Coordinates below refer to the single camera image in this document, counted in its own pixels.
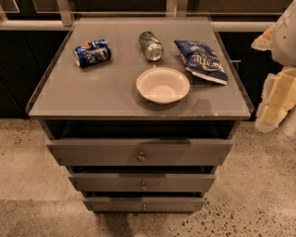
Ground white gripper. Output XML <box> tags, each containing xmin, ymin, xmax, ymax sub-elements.
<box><xmin>252</xmin><ymin>13</ymin><xmax>296</xmax><ymax>132</ymax></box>

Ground grey top drawer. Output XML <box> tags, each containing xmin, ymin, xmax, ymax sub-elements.
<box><xmin>46</xmin><ymin>139</ymin><xmax>232</xmax><ymax>167</ymax></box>

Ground grey drawer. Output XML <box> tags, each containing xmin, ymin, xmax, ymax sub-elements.
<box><xmin>69</xmin><ymin>173</ymin><xmax>215</xmax><ymax>193</ymax></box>
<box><xmin>84</xmin><ymin>197</ymin><xmax>204</xmax><ymax>212</ymax></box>
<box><xmin>46</xmin><ymin>139</ymin><xmax>232</xmax><ymax>167</ymax></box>

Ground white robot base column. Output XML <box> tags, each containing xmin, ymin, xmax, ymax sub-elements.
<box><xmin>280</xmin><ymin>106</ymin><xmax>296</xmax><ymax>137</ymax></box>

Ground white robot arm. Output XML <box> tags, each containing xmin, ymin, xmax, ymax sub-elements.
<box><xmin>252</xmin><ymin>0</ymin><xmax>296</xmax><ymax>136</ymax></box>

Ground grey drawer cabinet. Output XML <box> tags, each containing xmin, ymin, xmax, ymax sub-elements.
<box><xmin>28</xmin><ymin>17</ymin><xmax>253</xmax><ymax>199</ymax></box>

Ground grey middle drawer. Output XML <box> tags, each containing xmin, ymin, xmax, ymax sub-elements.
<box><xmin>69</xmin><ymin>173</ymin><xmax>215</xmax><ymax>193</ymax></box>

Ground grey bottom drawer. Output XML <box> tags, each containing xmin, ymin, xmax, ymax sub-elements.
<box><xmin>84</xmin><ymin>197</ymin><xmax>204</xmax><ymax>212</ymax></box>

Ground blue chip bag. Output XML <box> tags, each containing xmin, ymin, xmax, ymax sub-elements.
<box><xmin>175</xmin><ymin>39</ymin><xmax>229</xmax><ymax>85</ymax></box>

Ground white paper bowl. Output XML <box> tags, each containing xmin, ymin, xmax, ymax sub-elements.
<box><xmin>136</xmin><ymin>67</ymin><xmax>189</xmax><ymax>105</ymax></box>

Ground green soda can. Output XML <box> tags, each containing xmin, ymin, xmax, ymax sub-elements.
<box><xmin>139</xmin><ymin>31</ymin><xmax>164</xmax><ymax>61</ymax></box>

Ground blue pepsi can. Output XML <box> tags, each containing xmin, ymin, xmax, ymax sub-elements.
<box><xmin>73</xmin><ymin>39</ymin><xmax>111</xmax><ymax>68</ymax></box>

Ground metal railing with glass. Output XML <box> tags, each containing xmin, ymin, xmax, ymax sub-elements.
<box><xmin>0</xmin><ymin>0</ymin><xmax>293</xmax><ymax>32</ymax></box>

